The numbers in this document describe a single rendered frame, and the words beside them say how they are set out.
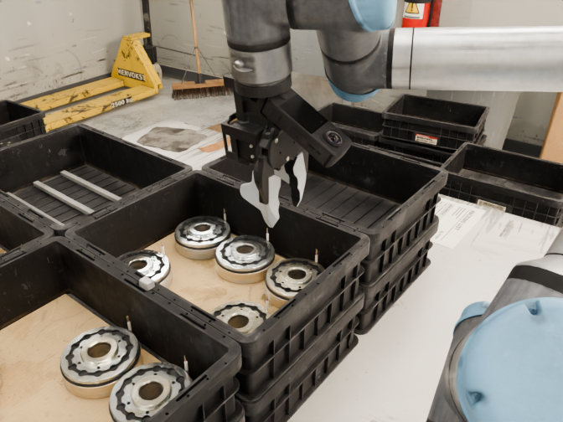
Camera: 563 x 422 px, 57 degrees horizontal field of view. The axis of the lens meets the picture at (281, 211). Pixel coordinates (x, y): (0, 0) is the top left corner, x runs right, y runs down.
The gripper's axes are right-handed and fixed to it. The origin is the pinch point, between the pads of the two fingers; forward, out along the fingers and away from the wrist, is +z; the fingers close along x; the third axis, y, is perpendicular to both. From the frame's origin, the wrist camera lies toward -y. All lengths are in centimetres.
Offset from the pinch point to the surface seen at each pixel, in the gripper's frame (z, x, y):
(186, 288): 16.0, 9.6, 15.2
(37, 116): 49, -48, 174
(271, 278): 14.2, 1.4, 3.3
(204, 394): 4.8, 26.8, -8.3
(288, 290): 14.0, 2.1, -0.6
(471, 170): 68, -128, 13
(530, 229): 39, -65, -22
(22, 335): 13.1, 31.9, 26.5
